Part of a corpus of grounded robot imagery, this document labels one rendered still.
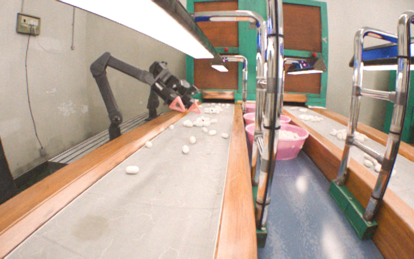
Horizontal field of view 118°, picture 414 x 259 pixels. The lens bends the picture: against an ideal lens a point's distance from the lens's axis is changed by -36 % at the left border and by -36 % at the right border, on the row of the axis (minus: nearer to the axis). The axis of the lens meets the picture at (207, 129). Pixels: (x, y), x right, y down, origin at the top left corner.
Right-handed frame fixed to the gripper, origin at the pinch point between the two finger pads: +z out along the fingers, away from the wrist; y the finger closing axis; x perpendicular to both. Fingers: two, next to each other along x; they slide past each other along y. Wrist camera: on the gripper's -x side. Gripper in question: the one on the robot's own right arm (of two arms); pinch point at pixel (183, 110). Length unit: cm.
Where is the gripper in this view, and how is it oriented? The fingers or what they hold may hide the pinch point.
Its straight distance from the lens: 96.7
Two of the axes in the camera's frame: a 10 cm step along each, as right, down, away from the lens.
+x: -6.4, 7.1, 2.9
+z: 7.6, 6.5, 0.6
